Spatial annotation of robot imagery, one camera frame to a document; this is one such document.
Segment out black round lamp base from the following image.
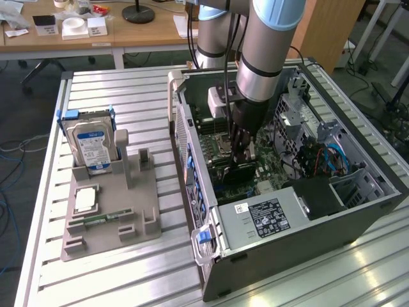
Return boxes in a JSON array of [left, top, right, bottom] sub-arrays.
[[121, 0, 156, 25]]

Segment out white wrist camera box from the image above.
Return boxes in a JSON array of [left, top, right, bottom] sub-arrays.
[[207, 85, 239, 120]]

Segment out grey parts rack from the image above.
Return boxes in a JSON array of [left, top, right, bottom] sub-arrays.
[[59, 129, 162, 263]]

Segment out installed RAM stick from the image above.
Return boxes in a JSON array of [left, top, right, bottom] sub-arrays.
[[210, 158, 231, 172]]

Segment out flat white box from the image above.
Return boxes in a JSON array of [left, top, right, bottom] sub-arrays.
[[61, 27, 90, 41]]

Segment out green motherboard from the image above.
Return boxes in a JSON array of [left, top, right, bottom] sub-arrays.
[[188, 105, 288, 205]]

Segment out open dark PC case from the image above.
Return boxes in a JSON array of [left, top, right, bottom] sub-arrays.
[[167, 57, 403, 303]]

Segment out white paper stack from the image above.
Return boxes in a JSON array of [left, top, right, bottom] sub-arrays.
[[173, 14, 199, 38]]

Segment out grey power supply unit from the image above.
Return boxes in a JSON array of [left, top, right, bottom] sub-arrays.
[[217, 186, 311, 251]]

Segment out pale plastic case handle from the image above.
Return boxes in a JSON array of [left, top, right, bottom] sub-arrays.
[[190, 223, 222, 267]]

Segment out white table frame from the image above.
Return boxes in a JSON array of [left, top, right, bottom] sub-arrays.
[[350, 0, 409, 87]]

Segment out silver chipset heat sink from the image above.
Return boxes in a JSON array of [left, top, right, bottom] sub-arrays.
[[255, 181, 276, 194]]

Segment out clear bag dark contents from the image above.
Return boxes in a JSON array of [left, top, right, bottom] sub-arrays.
[[68, 1, 93, 17]]

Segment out green RAM stick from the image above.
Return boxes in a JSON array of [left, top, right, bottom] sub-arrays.
[[82, 212, 122, 225]]

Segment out CPU socket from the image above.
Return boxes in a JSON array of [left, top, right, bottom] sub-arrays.
[[215, 132, 234, 155]]

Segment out hard disk with blue rails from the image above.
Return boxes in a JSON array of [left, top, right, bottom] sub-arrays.
[[56, 108, 116, 176]]

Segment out blue case latch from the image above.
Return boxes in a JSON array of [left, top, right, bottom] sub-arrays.
[[197, 230, 213, 246]]

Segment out crumpled plastic bag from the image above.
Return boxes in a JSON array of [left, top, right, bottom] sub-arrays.
[[0, 1, 31, 30]]

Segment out wooden desk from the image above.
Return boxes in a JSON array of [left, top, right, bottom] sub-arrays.
[[0, 0, 290, 70]]

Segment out blue disk wire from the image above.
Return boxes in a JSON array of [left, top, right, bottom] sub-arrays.
[[321, 143, 351, 176]]

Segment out black chair base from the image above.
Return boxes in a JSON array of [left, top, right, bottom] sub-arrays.
[[19, 57, 96, 95]]

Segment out silver perforated drive cage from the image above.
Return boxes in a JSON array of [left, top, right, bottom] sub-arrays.
[[274, 72, 348, 161]]

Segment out black topped white box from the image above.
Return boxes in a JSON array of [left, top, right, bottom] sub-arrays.
[[33, 15, 59, 36]]

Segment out silver disk bay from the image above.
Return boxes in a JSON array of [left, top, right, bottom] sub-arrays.
[[328, 166, 386, 209]]

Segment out graphics card with metal bracket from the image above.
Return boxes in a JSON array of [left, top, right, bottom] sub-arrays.
[[221, 161, 257, 186]]

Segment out black air duct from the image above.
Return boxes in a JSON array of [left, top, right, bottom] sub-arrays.
[[281, 175, 348, 222]]

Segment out white labelled box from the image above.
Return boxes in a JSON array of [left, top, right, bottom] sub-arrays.
[[87, 16, 108, 37]]

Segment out silver CPU chip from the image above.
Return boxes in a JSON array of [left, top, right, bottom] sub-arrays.
[[72, 188, 98, 216]]

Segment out white tape roll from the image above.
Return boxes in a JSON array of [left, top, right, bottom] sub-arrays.
[[63, 17, 86, 33]]

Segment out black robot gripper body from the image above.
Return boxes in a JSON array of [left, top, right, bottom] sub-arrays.
[[231, 97, 266, 134]]

